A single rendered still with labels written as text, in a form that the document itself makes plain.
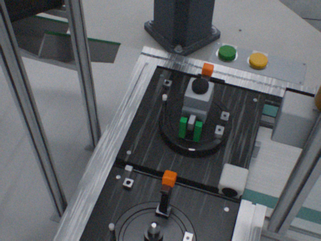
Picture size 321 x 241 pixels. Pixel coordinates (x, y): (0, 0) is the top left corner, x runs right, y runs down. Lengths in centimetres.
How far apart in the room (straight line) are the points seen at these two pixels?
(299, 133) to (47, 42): 40
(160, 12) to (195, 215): 54
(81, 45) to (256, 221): 42
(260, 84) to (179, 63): 18
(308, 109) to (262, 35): 66
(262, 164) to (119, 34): 52
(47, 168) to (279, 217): 38
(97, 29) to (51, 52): 50
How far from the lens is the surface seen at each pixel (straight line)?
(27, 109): 66
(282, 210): 78
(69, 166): 101
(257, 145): 92
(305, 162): 65
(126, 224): 80
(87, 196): 86
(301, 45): 128
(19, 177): 102
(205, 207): 84
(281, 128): 65
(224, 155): 89
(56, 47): 79
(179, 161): 88
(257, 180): 94
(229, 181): 84
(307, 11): 276
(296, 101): 64
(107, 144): 91
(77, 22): 75
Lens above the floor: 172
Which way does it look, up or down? 54 degrees down
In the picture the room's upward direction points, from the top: 2 degrees clockwise
